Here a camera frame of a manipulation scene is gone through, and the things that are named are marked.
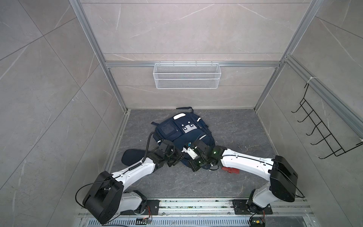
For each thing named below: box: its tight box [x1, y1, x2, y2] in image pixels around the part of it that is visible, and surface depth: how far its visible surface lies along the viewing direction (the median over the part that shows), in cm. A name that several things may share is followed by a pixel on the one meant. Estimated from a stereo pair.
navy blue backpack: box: [150, 106, 217, 167], surface depth 101 cm
